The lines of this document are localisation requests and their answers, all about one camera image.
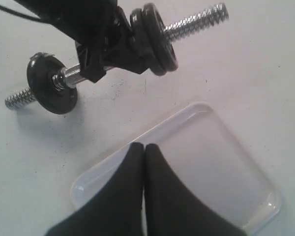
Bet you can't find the left black camera cable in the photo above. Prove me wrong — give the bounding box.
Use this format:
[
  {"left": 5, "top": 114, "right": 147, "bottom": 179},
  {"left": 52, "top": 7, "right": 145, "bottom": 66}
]
[{"left": 0, "top": 0, "right": 47, "bottom": 24}]

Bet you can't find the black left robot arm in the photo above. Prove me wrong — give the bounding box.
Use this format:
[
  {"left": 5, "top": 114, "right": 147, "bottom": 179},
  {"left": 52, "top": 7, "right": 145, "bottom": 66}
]
[{"left": 18, "top": 0, "right": 148, "bottom": 83}]

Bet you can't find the white rectangular plastic tray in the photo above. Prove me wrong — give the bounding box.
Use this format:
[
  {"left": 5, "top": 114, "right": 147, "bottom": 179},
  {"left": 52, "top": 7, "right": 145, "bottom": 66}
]
[{"left": 70, "top": 102, "right": 285, "bottom": 236}]

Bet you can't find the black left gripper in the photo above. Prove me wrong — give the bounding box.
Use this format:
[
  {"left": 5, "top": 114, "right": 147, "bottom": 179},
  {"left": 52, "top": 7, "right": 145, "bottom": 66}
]
[{"left": 75, "top": 6, "right": 152, "bottom": 83}]

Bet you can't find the chrome threaded dumbbell bar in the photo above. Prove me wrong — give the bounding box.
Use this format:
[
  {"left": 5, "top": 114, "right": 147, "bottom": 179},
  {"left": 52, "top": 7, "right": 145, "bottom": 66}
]
[{"left": 5, "top": 3, "right": 229, "bottom": 110}]

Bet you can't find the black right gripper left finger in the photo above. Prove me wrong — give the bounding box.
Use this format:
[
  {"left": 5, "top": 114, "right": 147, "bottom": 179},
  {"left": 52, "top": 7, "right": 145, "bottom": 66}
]
[{"left": 46, "top": 143, "right": 144, "bottom": 236}]

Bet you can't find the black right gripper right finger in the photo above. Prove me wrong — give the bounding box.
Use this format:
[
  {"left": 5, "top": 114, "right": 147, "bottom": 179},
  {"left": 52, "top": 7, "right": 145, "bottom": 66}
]
[{"left": 145, "top": 144, "right": 246, "bottom": 236}]

